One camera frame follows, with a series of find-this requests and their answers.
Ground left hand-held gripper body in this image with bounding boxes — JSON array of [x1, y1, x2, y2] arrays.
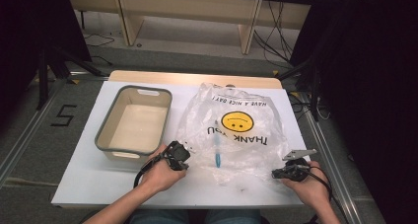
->
[[163, 140, 195, 172]]

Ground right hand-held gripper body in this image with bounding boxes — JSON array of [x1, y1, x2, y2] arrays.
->
[[281, 148, 318, 183]]

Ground clear smiley plastic bag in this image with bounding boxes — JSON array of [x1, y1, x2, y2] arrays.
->
[[175, 82, 293, 187]]

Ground grey and blue toothbrush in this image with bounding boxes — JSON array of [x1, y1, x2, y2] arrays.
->
[[213, 119, 222, 169]]

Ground beige basin with grey rim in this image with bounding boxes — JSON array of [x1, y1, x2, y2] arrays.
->
[[94, 84, 174, 162]]

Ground person's right hand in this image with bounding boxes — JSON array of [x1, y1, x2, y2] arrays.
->
[[281, 160, 331, 209]]

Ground person's left hand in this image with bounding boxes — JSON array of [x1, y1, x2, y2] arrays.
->
[[144, 144, 188, 194]]

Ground person's blue jeans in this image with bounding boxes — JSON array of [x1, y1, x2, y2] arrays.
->
[[128, 208, 263, 224]]

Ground black tripod stand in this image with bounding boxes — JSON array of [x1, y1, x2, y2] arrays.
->
[[277, 57, 322, 123], [35, 45, 104, 112]]

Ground white board mat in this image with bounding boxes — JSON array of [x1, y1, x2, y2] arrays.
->
[[51, 80, 308, 209]]

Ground black curtain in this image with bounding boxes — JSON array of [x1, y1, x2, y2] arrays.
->
[[289, 0, 418, 224], [0, 0, 92, 134]]

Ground light wooden shelf unit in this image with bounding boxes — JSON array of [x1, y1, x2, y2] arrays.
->
[[63, 0, 319, 55]]

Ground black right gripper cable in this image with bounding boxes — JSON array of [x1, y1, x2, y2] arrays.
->
[[295, 164, 350, 224]]

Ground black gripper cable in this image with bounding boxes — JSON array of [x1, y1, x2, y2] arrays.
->
[[295, 164, 350, 224], [132, 151, 173, 189]]

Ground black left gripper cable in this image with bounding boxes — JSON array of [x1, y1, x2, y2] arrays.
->
[[132, 151, 173, 189]]

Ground metal floor rail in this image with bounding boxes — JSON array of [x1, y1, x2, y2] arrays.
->
[[0, 79, 65, 189], [303, 94, 364, 224]]

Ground bundle of black cables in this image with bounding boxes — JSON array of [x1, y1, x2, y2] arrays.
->
[[253, 0, 294, 66]]

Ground black floor cable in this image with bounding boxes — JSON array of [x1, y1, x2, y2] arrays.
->
[[82, 32, 116, 48]]

